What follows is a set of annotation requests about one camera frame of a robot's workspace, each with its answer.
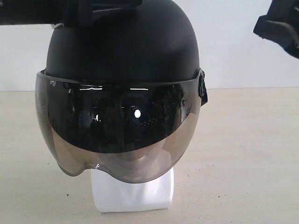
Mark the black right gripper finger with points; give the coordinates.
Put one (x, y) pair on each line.
(281, 25)

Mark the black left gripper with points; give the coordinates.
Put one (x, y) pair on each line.
(82, 13)

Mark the black helmet with tinted visor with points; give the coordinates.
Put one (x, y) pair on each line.
(122, 96)

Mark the white mannequin head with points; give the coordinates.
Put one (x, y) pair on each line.
(112, 195)

